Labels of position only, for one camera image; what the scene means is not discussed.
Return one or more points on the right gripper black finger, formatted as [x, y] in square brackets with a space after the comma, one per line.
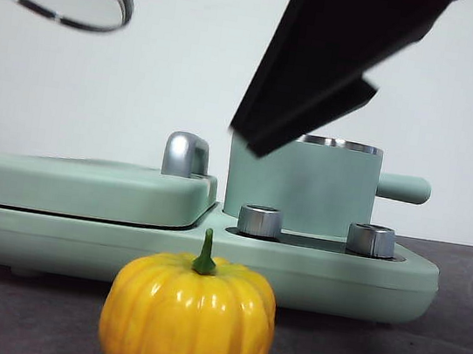
[324, 57]

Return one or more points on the yellow pumpkin with green stem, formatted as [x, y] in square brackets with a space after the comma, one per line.
[185, 319]

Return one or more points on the mint green steamer pot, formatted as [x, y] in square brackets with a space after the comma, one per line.
[327, 190]

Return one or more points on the silver control knob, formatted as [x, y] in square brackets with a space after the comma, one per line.
[370, 241]
[260, 222]

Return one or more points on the mint green breakfast machine base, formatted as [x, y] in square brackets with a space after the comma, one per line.
[314, 280]

